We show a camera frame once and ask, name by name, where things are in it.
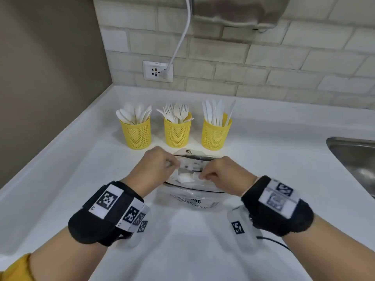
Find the black wrist band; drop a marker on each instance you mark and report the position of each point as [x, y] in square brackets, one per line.
[96, 222]
[263, 210]

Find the black left wrist band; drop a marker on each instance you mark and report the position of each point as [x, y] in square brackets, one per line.
[96, 222]

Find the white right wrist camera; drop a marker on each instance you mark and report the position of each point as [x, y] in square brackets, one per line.
[243, 239]

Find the clear plastic cutlery bag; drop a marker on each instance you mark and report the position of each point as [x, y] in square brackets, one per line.
[190, 199]

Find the bunch of sorted white forks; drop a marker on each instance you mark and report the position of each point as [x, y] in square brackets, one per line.
[175, 111]

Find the bunch of sorted white spoons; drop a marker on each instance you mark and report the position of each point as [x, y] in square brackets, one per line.
[131, 112]

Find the white wall socket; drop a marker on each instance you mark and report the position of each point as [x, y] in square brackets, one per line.
[155, 71]

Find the steel wall hand dryer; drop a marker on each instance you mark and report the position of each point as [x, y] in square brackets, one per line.
[240, 10]

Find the bunch of sorted white knives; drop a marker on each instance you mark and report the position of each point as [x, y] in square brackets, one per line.
[215, 111]

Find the steel sink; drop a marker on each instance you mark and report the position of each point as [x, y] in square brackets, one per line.
[357, 160]

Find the packed bundle of white cutlery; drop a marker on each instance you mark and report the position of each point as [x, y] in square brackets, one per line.
[186, 178]

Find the person's left forearm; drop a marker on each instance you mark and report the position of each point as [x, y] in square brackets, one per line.
[73, 257]

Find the person's right forearm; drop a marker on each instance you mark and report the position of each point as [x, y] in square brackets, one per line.
[331, 254]

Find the person's right hand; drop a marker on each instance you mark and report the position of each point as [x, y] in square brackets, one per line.
[228, 175]

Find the person's left hand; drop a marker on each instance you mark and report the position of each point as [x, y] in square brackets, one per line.
[152, 172]

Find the yellow sleeve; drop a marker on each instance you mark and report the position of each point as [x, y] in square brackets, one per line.
[14, 269]

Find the black right wrist band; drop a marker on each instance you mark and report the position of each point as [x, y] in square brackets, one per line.
[263, 210]

